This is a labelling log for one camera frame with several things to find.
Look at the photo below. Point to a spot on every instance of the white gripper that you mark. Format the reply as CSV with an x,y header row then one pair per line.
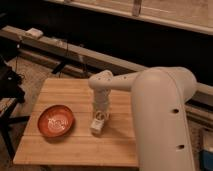
x,y
101,103

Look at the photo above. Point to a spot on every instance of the small white bottle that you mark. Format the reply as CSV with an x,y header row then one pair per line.
x,y
97,125

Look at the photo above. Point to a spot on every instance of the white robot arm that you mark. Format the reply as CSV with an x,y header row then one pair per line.
x,y
158,97

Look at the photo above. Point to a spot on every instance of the orange ceramic bowl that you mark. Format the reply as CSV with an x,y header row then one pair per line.
x,y
55,121

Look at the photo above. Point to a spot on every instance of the black stand at left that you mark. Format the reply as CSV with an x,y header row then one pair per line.
x,y
10,88

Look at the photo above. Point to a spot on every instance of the white box on beam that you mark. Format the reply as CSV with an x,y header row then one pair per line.
x,y
35,33

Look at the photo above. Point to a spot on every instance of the blue box at right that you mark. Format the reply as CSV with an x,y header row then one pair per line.
x,y
207,160

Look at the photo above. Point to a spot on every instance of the long wooden beam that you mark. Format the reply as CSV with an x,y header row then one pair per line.
x,y
72,52

